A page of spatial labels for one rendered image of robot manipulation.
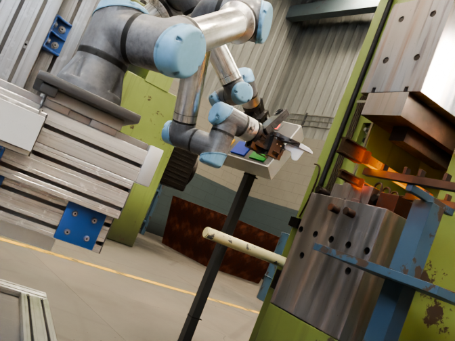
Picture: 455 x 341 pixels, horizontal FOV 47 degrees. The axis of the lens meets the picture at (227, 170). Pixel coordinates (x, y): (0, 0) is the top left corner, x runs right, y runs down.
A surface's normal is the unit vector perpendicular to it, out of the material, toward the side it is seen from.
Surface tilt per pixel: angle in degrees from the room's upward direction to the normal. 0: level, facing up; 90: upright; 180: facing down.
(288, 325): 90
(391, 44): 90
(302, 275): 90
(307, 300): 90
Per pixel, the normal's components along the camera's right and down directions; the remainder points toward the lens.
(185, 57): 0.82, 0.36
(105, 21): -0.29, -0.21
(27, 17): 0.37, 0.05
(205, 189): 0.59, 0.15
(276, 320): -0.78, -0.37
